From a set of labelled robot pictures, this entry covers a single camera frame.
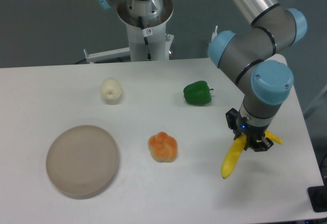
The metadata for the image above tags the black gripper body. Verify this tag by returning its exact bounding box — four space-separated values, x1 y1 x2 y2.
234 116 268 149

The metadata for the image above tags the yellow banana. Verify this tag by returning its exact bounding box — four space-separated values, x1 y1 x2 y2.
220 129 283 180

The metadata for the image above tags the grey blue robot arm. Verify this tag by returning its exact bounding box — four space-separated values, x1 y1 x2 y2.
98 0 307 151

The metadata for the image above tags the beige round plate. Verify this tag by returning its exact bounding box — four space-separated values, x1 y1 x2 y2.
45 125 119 199

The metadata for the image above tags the green bell pepper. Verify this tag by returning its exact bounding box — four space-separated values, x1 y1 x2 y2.
183 80 212 105

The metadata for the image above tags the black device at table edge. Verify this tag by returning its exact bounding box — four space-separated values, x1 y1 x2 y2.
308 186 326 213

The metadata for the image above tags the orange bread roll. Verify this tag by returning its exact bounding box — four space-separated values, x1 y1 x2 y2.
148 131 178 163

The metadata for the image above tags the white garlic bulb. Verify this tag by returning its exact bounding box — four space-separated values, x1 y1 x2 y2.
100 77 123 104

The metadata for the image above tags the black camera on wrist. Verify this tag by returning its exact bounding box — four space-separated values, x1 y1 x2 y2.
225 108 238 131

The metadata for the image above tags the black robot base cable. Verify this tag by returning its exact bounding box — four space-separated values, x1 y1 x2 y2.
137 16 153 61

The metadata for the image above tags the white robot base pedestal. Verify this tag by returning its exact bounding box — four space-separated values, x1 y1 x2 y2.
84 0 174 63

